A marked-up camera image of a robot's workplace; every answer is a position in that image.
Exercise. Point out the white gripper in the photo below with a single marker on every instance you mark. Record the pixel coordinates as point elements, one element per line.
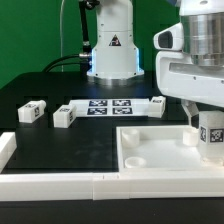
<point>190,59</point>

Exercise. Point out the white square tabletop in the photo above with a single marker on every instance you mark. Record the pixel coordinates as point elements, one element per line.
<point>175,147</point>

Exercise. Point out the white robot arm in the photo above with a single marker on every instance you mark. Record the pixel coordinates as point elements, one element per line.
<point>115,58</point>

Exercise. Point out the white U-shaped fence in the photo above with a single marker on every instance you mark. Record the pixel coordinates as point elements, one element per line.
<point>208,182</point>

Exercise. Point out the white marker base plate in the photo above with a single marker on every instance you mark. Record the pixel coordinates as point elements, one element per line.
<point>110,107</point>

